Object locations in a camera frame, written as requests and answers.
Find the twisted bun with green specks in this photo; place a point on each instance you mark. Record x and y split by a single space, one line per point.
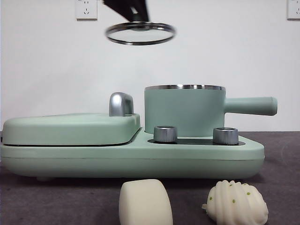
236 206

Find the mint green grill lid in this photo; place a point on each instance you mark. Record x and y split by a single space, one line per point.
70 129

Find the white wall socket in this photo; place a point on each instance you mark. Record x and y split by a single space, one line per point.
86 11
294 9

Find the black control panel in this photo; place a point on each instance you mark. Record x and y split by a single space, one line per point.
194 141

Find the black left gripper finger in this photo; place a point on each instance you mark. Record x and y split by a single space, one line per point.
120 8
143 9

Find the mint green breakfast machine base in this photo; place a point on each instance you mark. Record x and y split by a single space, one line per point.
140 161

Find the silver control knob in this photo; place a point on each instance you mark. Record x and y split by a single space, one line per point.
225 136
165 134

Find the plain white steamed bun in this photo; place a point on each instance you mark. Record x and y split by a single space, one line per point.
144 204

